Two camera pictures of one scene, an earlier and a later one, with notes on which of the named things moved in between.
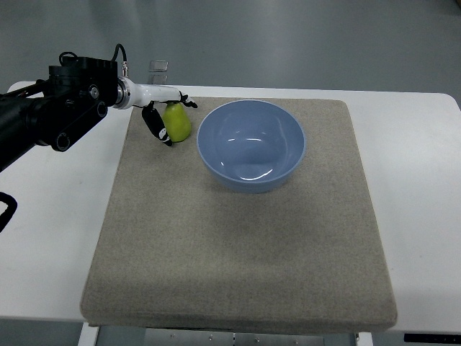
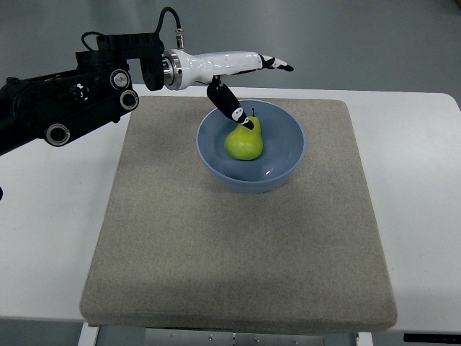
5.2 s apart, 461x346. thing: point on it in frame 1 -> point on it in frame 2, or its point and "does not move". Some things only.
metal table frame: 91,335 does not move
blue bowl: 250,146 does not move
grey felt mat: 175,248 does not move
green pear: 176,122 -> 244,143
